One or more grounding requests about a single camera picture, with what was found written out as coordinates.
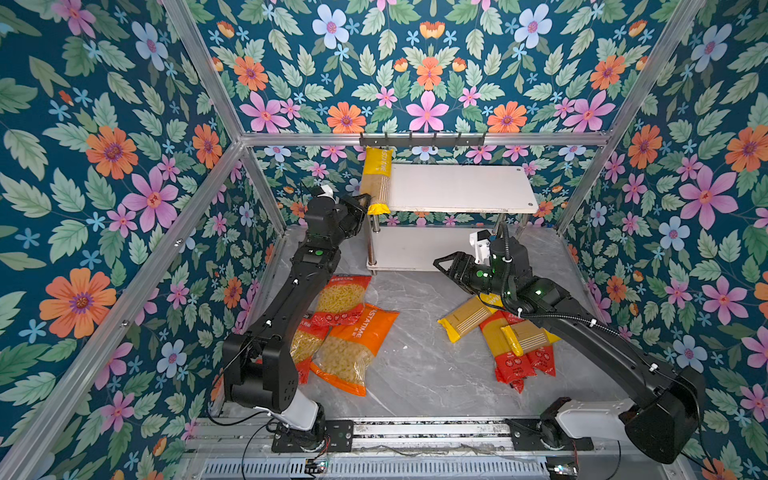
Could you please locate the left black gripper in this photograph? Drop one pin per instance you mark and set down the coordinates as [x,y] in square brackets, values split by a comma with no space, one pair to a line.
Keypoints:
[348,203]

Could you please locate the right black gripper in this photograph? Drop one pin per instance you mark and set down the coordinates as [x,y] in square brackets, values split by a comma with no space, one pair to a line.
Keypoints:
[462,262]

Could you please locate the yellow spaghetti pack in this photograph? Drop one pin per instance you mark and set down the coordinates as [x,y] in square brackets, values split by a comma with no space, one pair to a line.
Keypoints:
[376,179]
[469,315]
[525,337]

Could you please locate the red spaghetti pack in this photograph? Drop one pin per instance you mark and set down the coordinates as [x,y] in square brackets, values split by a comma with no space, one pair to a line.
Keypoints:
[509,368]
[543,359]

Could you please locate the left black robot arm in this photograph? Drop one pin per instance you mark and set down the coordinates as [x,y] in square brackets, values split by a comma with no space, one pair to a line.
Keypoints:
[258,371]

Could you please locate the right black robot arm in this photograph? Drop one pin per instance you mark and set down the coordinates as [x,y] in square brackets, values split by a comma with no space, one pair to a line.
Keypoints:
[662,409]

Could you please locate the white two-tier shelf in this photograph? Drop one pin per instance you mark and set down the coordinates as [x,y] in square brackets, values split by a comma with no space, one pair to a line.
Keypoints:
[498,190]

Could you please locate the red macaroni bag upper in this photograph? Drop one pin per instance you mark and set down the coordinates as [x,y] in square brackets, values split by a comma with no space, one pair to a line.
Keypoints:
[341,302]

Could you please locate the red macaroni bag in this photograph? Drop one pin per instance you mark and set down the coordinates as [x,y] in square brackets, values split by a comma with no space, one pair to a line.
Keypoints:
[341,302]
[307,340]

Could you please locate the red macaroni bag lower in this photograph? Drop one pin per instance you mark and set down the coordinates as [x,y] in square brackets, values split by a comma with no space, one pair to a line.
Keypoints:
[307,340]

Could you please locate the orange macaroni bag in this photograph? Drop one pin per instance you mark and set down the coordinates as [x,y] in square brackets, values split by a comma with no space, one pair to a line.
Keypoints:
[349,350]

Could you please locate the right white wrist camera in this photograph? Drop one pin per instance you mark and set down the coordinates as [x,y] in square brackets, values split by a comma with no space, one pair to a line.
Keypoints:
[481,244]

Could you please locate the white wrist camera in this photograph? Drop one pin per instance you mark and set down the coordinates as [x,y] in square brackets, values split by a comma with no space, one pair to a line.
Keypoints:
[481,244]
[323,191]

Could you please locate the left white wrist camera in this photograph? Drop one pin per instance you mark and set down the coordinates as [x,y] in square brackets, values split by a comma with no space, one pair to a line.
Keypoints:
[323,191]

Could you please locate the metal hook rail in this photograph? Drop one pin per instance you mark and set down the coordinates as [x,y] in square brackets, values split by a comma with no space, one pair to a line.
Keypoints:
[408,140]

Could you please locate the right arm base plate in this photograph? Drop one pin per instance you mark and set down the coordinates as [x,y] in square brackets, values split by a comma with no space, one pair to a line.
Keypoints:
[534,434]

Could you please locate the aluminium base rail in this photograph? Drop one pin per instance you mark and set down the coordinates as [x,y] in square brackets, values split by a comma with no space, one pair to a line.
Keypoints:
[398,437]

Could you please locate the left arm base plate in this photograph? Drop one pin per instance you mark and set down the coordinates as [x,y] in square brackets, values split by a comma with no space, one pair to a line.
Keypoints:
[326,436]

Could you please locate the white vented cable duct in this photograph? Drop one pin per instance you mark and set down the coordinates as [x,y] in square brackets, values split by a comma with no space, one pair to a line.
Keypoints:
[377,467]

